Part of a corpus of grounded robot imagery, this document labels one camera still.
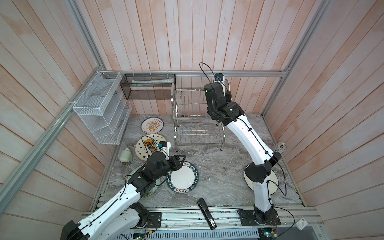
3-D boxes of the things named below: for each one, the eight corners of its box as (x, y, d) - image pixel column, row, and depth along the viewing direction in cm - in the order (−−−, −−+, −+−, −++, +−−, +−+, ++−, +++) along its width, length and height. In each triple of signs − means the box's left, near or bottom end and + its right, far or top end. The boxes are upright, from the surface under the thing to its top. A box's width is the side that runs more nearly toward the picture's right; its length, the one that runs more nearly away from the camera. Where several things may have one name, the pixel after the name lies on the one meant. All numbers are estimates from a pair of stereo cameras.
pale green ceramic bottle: (122, 165, 95) (118, 160, 89) (126, 154, 100) (122, 148, 94) (131, 165, 95) (127, 160, 89) (134, 154, 100) (131, 148, 94)
